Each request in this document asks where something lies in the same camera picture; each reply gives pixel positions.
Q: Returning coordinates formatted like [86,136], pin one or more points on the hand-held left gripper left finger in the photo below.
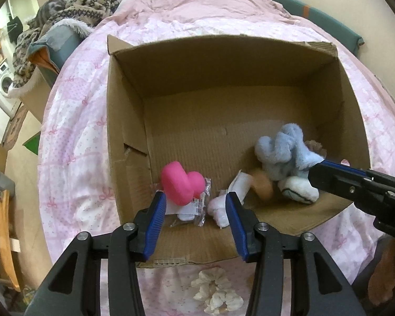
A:
[154,223]

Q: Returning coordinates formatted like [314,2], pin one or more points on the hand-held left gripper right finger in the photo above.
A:
[237,223]

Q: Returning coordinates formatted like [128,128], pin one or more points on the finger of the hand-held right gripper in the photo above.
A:
[345,168]
[332,181]

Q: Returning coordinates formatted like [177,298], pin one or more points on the white socks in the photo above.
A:
[219,210]

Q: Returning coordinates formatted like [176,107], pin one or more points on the white fish plush toy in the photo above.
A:
[298,189]

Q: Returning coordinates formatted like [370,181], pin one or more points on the brown fuzzy scrunchie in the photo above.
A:
[314,146]

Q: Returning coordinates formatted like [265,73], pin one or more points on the pink heart plush toy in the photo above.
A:
[179,184]

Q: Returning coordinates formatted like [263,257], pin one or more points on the peach plush toy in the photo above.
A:
[263,184]

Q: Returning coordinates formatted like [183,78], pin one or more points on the blue fluffy plush toy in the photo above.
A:
[283,151]

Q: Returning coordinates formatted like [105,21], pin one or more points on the brown cardboard box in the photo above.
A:
[200,121]

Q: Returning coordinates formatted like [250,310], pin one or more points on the person's right forearm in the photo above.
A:
[385,270]

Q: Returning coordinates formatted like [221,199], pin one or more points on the cream ruffled scrunchie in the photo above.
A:
[217,289]

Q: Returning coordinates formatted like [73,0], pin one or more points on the pink patterned bed quilt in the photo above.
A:
[75,131]

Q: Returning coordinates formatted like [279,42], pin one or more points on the green dustpan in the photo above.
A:
[32,144]

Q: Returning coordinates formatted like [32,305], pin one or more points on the wooden chair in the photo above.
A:
[5,237]

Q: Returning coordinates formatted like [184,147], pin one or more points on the teal padded headboard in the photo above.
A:
[319,16]

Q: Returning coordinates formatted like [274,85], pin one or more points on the grey bin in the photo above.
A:
[3,182]

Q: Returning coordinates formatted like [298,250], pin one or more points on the brown doormat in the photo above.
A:
[14,126]

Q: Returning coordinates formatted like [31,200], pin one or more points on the beige wooden cabinet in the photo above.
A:
[36,95]

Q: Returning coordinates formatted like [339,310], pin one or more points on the white washing machine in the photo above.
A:
[3,87]

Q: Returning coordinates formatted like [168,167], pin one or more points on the blue fur-trimmed cushion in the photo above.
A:
[57,44]

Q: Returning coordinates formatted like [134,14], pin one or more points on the brown patterned knit blanket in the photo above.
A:
[85,1]

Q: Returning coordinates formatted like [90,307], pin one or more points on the grey tabby cat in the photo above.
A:
[52,8]

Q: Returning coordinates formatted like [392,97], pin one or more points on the black hanging garment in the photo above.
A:
[14,29]

